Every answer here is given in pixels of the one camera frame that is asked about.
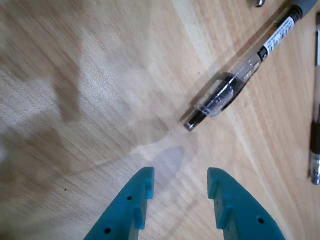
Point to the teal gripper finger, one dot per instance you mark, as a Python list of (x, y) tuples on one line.
[(125, 212), (245, 215)]

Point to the black gel pen grey grip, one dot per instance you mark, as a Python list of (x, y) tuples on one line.
[(225, 95), (315, 135), (260, 2)]

